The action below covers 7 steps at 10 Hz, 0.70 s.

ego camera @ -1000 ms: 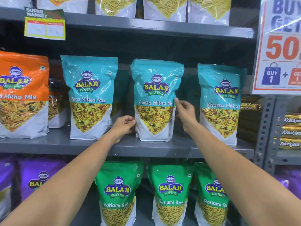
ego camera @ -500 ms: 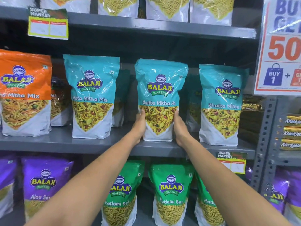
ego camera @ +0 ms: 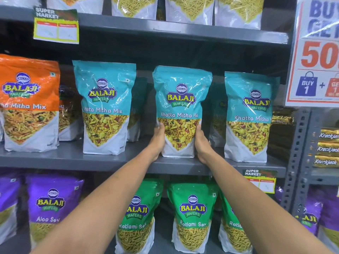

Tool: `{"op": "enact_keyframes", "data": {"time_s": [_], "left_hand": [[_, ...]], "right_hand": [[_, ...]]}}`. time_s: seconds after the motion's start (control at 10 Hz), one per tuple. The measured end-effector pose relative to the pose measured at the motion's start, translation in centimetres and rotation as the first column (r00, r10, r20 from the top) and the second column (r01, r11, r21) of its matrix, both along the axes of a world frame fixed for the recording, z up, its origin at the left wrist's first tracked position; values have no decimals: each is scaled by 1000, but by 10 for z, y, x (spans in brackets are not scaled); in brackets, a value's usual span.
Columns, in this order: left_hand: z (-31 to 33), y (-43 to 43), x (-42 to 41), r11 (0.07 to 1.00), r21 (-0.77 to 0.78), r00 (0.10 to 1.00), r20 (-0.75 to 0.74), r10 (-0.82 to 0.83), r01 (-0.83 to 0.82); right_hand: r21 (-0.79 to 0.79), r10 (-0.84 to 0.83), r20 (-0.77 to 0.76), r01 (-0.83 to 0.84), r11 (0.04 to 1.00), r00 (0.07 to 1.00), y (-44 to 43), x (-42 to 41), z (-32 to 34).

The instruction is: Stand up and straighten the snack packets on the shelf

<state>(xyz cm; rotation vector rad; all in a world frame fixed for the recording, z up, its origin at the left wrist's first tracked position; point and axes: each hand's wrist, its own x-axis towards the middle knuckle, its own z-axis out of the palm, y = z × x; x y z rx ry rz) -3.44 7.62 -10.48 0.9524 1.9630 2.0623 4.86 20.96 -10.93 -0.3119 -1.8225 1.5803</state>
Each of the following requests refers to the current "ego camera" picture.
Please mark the grey perforated shelf upright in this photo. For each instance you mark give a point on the grey perforated shelf upright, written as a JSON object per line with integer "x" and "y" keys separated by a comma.
{"x": 295, "y": 161}

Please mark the person's left thumb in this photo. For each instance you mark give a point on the person's left thumb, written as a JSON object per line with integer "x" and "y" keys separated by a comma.
{"x": 161, "y": 133}

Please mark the person's right hand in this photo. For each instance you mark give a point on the person's right hand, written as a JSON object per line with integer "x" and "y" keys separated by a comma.
{"x": 204, "y": 149}

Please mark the white sev packet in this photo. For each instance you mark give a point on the white sev packet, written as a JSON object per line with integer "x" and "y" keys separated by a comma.
{"x": 189, "y": 9}
{"x": 135, "y": 6}
{"x": 76, "y": 3}
{"x": 239, "y": 11}

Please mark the white promotion poster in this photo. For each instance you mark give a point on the white promotion poster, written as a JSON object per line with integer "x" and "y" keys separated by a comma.
{"x": 312, "y": 55}

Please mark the person's right forearm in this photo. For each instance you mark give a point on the person's right forearm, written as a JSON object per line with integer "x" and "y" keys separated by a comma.
{"x": 254, "y": 208}

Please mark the teal snack mix packet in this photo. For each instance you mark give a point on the teal snack mix packet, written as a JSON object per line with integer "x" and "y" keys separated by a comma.
{"x": 182, "y": 97}
{"x": 249, "y": 116}
{"x": 106, "y": 103}

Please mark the green sev packet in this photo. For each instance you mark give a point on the green sev packet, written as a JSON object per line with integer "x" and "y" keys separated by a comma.
{"x": 137, "y": 216}
{"x": 193, "y": 214}
{"x": 235, "y": 232}

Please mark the person's left hand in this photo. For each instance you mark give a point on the person's left hand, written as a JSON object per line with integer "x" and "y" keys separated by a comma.
{"x": 157, "y": 145}

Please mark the stack of dark gold packs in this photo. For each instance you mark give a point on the stack of dark gold packs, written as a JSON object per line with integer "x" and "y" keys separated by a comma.
{"x": 282, "y": 134}

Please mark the gold biscuit pack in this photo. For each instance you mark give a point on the gold biscuit pack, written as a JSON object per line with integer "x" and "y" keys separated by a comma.
{"x": 327, "y": 149}
{"x": 325, "y": 161}
{"x": 329, "y": 135}

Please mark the person's left forearm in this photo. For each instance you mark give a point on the person's left forearm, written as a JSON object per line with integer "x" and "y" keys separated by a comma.
{"x": 106, "y": 206}

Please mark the orange snack mix packet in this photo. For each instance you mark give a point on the orange snack mix packet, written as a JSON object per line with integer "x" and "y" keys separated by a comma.
{"x": 69, "y": 116}
{"x": 26, "y": 103}

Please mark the grey metal shelf board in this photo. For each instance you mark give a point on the grey metal shelf board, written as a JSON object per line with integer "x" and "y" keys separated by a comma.
{"x": 321, "y": 175}
{"x": 66, "y": 160}
{"x": 159, "y": 29}

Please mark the person's right thumb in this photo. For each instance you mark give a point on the person's right thumb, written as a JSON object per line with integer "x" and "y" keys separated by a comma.
{"x": 198, "y": 134}

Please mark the purple sev packet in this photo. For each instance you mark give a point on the purple sev packet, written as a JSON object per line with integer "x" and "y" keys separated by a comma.
{"x": 8, "y": 203}
{"x": 309, "y": 216}
{"x": 53, "y": 206}
{"x": 329, "y": 222}

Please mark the yellow green shelf price tag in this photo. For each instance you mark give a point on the yellow green shelf price tag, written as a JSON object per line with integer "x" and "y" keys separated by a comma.
{"x": 56, "y": 27}
{"x": 261, "y": 181}

